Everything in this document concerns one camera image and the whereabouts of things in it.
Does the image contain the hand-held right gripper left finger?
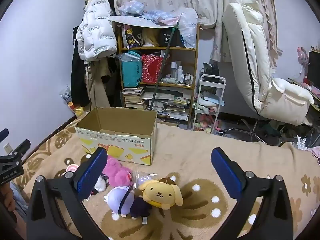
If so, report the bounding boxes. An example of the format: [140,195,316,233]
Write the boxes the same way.
[26,147,108,240]

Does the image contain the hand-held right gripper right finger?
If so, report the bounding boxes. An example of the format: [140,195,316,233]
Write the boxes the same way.
[211,147,293,240]

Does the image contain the pink bear plush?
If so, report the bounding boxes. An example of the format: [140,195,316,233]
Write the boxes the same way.
[101,155,134,187]

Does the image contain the purple-haired plush doll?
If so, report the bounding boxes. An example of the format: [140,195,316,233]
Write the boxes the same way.
[104,186,153,225]

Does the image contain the printed cardboard box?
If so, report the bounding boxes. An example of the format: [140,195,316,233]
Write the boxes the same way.
[75,107,158,166]

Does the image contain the yellow dog plush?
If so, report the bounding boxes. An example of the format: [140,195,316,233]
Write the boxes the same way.
[138,177,184,209]

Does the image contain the person's left hand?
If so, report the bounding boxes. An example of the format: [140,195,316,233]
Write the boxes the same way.
[0,182,14,213]

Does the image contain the white fluffy plush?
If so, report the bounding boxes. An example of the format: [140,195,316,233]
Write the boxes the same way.
[93,176,108,193]

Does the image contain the beige flower-print blanket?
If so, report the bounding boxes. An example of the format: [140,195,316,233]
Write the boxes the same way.
[10,116,320,240]

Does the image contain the pile of pastel toys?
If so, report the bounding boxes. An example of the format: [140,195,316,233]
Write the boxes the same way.
[196,114,221,133]

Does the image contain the bagged small purple plush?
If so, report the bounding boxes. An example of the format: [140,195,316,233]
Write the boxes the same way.
[135,171,158,188]

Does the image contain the pile of small floor clutter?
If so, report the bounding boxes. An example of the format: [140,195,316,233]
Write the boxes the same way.
[60,85,84,117]

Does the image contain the folded pastel cloths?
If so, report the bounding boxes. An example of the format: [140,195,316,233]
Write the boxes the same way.
[195,91,225,113]

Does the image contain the beige coat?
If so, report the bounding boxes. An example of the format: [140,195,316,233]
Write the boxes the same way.
[84,60,111,108]

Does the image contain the pile of magazines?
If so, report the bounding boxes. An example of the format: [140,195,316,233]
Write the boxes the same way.
[141,86,193,122]

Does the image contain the stack of books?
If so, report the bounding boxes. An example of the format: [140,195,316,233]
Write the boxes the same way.
[122,87,145,110]

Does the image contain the black coat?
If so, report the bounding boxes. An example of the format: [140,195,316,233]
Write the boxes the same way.
[71,26,90,108]

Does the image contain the white rolling cart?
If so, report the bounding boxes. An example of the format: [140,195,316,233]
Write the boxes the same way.
[192,74,227,132]

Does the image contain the black bag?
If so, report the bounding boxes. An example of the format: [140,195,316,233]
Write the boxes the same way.
[202,62,221,85]

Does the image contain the teal bag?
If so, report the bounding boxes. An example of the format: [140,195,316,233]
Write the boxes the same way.
[121,51,143,88]

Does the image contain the group of cosmetic bottles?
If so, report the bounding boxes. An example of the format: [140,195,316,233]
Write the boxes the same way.
[171,60,195,85]

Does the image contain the red patterned bag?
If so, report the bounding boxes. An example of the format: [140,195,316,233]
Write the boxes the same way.
[141,54,164,84]

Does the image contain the green pole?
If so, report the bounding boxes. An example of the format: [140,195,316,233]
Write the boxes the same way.
[147,21,180,111]

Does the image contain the wooden shelf unit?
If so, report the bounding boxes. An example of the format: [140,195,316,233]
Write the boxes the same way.
[117,21,200,128]

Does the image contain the white padded chair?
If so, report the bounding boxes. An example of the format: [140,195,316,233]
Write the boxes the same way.
[222,0,314,145]

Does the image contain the black monitor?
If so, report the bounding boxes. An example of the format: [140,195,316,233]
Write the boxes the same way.
[307,51,320,88]

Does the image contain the dark cartoon-print bag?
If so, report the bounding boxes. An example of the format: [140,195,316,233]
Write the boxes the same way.
[122,25,143,49]

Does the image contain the white puffer jacket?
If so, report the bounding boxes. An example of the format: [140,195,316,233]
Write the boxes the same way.
[76,0,118,62]

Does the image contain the pink desk fan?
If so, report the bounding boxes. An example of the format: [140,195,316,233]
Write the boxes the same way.
[297,46,308,75]

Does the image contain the black printed box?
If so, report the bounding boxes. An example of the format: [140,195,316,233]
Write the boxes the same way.
[160,29,185,48]

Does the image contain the blonde wig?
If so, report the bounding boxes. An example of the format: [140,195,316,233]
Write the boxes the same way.
[142,28,160,47]

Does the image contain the clear plastic bag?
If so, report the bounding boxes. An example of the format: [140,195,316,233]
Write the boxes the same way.
[179,11,199,49]

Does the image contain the white flat board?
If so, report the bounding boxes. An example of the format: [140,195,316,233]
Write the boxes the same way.
[109,15,173,28]

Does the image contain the blue plaid cloth pile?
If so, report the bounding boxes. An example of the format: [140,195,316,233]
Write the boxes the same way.
[119,0,180,27]

